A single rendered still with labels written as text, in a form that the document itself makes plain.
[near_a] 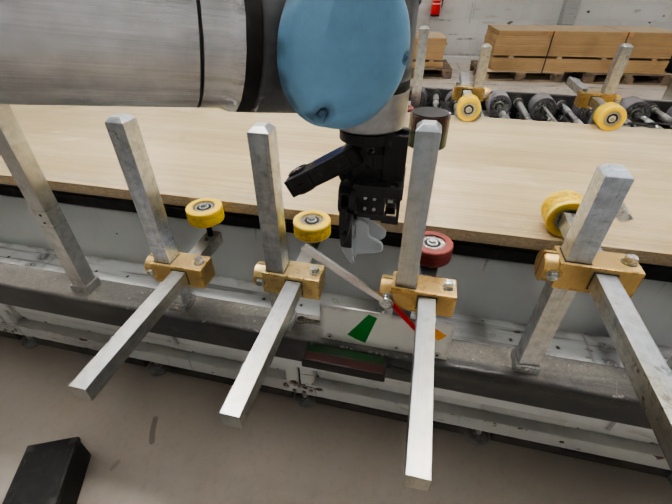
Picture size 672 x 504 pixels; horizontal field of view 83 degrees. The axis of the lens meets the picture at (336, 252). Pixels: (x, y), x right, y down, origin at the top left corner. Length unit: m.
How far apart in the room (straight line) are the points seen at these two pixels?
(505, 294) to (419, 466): 0.58
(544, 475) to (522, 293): 0.76
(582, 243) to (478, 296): 0.39
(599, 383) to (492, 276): 0.29
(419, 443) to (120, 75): 0.47
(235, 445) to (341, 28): 1.41
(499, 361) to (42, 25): 0.81
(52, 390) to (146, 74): 1.77
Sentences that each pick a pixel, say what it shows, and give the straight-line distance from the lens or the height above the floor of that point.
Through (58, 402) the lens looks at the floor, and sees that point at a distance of 1.89.
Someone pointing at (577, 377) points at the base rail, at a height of 0.70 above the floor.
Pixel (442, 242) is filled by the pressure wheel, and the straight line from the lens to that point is 0.76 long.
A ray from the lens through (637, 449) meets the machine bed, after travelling 1.58.
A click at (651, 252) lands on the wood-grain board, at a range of 0.93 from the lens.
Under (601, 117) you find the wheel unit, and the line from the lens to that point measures 1.57.
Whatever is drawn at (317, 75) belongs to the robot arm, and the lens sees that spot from 0.23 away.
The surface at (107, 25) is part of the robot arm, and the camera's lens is 0.22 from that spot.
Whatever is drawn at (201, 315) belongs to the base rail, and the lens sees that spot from 0.92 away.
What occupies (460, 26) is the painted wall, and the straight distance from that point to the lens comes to 7.79.
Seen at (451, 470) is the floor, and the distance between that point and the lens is 1.49.
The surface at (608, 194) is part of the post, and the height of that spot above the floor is 1.09.
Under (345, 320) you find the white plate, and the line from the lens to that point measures 0.77.
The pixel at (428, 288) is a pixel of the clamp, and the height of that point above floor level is 0.87.
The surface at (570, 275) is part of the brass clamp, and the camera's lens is 0.68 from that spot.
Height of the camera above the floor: 1.33
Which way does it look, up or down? 37 degrees down
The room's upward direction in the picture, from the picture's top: straight up
